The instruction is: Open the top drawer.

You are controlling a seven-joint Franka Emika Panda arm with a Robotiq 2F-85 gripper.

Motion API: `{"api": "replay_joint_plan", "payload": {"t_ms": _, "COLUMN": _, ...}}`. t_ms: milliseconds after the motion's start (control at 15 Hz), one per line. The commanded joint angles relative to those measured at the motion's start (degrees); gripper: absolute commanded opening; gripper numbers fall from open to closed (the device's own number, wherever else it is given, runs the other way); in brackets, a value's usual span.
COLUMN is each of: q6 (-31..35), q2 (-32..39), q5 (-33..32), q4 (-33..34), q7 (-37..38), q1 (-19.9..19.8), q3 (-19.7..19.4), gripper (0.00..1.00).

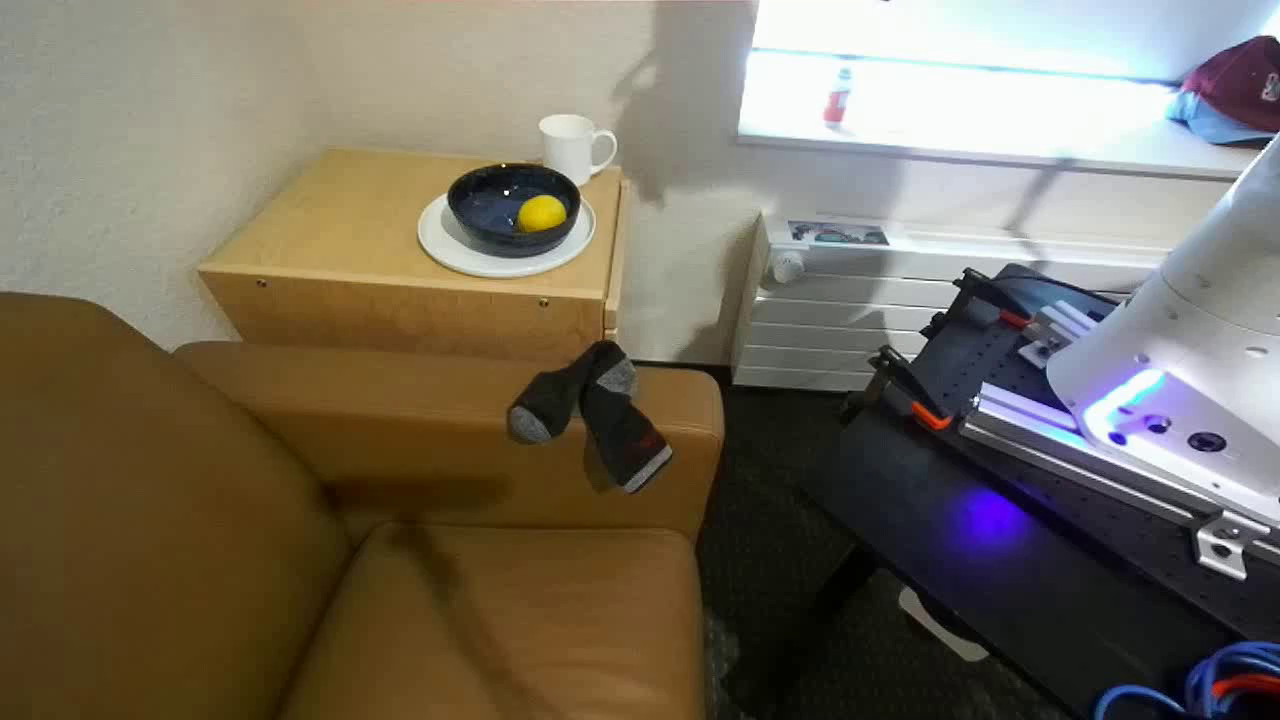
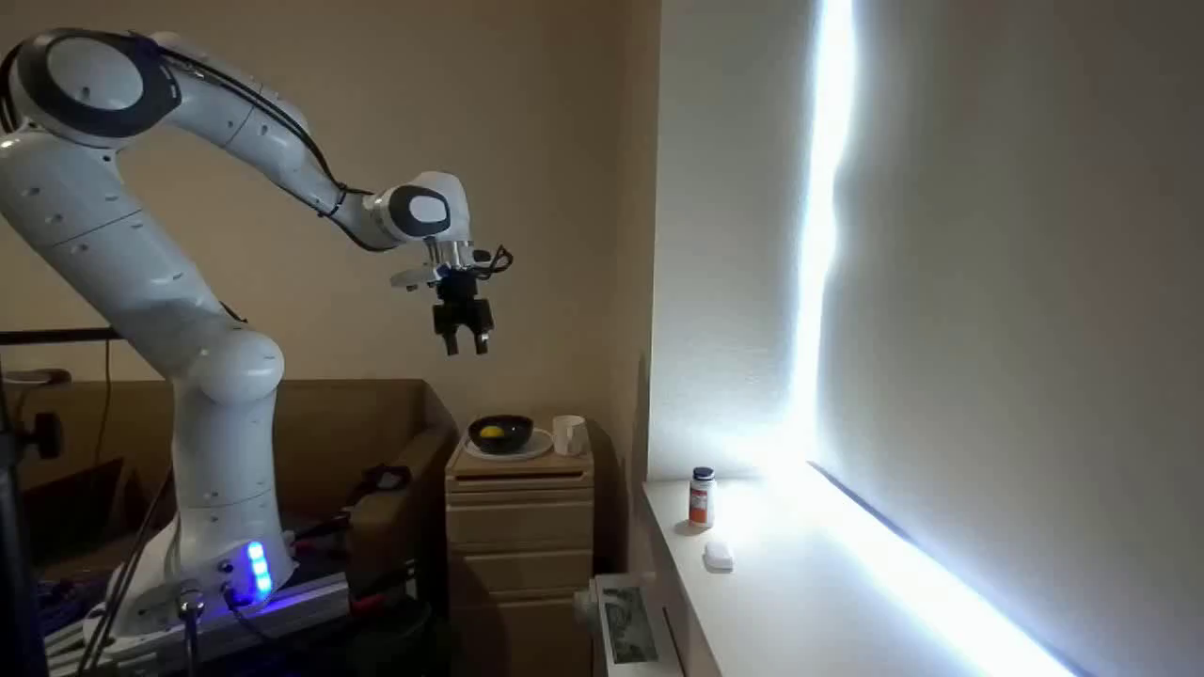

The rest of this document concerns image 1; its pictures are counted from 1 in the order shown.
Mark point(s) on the maroon baseball cap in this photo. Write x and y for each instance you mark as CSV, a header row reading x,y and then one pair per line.
x,y
1241,80

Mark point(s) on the dark blue bowl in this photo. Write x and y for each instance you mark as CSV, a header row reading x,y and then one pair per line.
x,y
487,207

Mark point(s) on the white storage bin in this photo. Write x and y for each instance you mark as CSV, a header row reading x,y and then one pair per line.
x,y
825,322

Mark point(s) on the light wooden nightstand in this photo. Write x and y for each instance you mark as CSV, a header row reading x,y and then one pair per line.
x,y
333,224

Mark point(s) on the white ceramic mug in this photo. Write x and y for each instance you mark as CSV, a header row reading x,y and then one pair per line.
x,y
571,146

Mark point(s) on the brown leather armchair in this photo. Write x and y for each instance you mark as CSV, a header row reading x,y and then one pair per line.
x,y
160,535

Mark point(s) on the light blue cap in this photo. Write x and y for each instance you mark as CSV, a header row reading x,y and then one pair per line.
x,y
1207,122

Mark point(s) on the aluminium mounting rail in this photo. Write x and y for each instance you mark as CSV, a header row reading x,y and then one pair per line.
x,y
1093,466

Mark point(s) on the white paper scrap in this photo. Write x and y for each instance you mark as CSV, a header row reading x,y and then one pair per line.
x,y
941,627

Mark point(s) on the yellow lemon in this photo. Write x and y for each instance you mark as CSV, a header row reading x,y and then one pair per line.
x,y
540,215

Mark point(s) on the white round plate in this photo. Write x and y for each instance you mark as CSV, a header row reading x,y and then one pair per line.
x,y
444,250

